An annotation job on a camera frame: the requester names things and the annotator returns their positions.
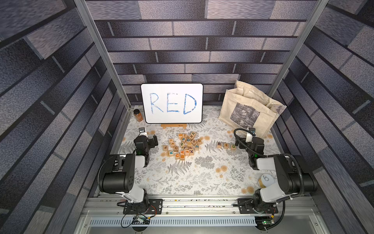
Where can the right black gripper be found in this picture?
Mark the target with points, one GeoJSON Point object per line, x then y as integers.
{"type": "Point", "coordinates": [242, 143]}

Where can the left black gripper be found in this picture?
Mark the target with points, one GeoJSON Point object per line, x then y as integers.
{"type": "Point", "coordinates": [150, 140]}

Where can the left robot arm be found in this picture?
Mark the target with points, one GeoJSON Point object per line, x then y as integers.
{"type": "Point", "coordinates": [117, 177]}

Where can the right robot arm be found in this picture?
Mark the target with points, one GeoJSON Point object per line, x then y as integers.
{"type": "Point", "coordinates": [293, 179]}

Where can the amber spice jar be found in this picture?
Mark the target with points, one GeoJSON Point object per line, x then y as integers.
{"type": "Point", "coordinates": [138, 115]}

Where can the beige canvas tote bag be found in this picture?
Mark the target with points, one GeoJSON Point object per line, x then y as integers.
{"type": "Point", "coordinates": [245, 106]}

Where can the white dry-erase board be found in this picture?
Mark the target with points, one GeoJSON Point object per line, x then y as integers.
{"type": "Point", "coordinates": [169, 103]}

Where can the wooden board stand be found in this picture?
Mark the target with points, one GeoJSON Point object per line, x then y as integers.
{"type": "Point", "coordinates": [164, 126]}

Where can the floral patterned table mat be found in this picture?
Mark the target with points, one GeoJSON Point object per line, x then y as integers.
{"type": "Point", "coordinates": [211, 171]}

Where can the circuit board left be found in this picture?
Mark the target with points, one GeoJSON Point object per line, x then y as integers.
{"type": "Point", "coordinates": [141, 220]}

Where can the green circuit board right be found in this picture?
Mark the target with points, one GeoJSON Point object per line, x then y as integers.
{"type": "Point", "coordinates": [263, 223]}

